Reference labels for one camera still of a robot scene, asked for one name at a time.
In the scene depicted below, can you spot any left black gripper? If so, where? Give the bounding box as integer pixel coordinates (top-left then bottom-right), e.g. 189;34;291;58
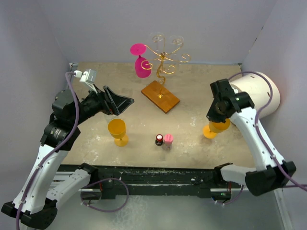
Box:
71;83;133;126

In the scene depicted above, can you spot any clear wine glass front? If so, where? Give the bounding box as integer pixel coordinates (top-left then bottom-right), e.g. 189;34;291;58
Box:
105;115;117;123

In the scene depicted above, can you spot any clear wine glass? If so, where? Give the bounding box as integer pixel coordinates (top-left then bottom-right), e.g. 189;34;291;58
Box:
105;115;117;123
149;32;165;53
168;35;184;51

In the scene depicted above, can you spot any yellow wine glass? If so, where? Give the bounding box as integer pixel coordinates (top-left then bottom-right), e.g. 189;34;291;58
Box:
107;118;129;147
203;118;230;139

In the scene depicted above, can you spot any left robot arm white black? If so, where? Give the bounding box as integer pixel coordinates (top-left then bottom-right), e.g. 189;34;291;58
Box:
1;86;134;230

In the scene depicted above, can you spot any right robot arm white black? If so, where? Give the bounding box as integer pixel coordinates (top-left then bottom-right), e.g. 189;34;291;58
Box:
207;79;296;196

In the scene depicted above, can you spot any pink wine glass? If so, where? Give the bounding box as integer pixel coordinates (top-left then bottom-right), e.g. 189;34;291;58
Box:
130;43;151;79

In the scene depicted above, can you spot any clear wine glass back left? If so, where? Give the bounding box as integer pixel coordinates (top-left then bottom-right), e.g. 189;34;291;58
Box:
149;32;165;53

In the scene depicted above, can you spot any clear wine glass back right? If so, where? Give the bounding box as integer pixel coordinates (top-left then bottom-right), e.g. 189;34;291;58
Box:
168;35;184;51

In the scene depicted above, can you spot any white cylindrical container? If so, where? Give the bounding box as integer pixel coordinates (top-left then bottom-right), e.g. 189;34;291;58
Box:
230;72;281;119

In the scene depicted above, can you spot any dark red capped bottle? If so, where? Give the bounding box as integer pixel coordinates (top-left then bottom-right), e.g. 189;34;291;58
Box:
155;134;164;146

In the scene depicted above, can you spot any pink capped shaker bottle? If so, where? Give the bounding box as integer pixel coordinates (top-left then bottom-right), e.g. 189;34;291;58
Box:
163;134;173;150

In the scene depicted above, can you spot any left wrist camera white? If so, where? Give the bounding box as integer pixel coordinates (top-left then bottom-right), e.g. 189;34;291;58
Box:
74;69;96;88

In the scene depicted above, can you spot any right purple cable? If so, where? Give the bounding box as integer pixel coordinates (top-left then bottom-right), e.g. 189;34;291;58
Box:
227;71;307;189

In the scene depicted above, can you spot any gold wire wine glass rack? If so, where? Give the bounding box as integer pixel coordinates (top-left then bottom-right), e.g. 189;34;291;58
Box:
141;45;191;114

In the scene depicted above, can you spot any black base frame bar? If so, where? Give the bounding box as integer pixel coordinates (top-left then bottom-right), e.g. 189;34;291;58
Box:
58;163;240;200

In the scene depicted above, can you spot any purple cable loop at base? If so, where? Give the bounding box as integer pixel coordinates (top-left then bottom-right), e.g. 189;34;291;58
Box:
80;179;130;213

